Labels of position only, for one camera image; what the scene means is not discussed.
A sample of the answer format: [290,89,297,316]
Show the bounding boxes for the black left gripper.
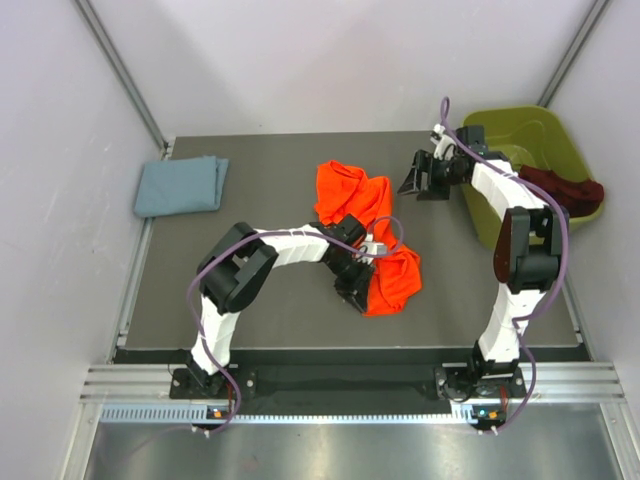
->
[325,252,376,313]

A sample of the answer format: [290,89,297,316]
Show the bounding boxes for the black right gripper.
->
[397,150,466,201]

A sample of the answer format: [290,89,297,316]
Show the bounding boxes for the orange t shirt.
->
[315,160,422,317]

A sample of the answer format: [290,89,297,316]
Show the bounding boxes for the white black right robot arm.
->
[398,124,568,396]

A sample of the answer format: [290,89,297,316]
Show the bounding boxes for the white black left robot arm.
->
[170,215,388,399]

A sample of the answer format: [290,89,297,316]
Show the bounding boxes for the green plastic basket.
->
[463,105,604,231]

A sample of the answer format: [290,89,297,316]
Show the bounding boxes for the dark red t shirt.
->
[519,165,605,218]

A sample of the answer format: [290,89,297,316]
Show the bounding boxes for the folded grey-blue t shirt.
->
[134,156,229,218]

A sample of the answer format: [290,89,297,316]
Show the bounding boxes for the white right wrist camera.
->
[430,124,456,161]

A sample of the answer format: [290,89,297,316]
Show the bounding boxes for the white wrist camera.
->
[430,124,456,161]
[357,234,388,259]

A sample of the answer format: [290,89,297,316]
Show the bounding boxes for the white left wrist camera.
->
[357,234,388,259]

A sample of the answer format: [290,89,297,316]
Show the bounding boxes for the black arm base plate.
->
[169,364,526,400]

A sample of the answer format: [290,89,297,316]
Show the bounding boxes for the slotted grey cable duct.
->
[101,403,506,424]

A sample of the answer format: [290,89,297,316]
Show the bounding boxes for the aluminium front frame rail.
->
[80,362,626,403]

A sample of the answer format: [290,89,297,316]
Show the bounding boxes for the right aluminium corner post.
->
[536,0,613,108]

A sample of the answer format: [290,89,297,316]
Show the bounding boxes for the aluminium corner post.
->
[71,0,169,152]
[536,0,613,108]

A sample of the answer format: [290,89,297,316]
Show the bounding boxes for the left aluminium corner post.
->
[71,0,169,152]

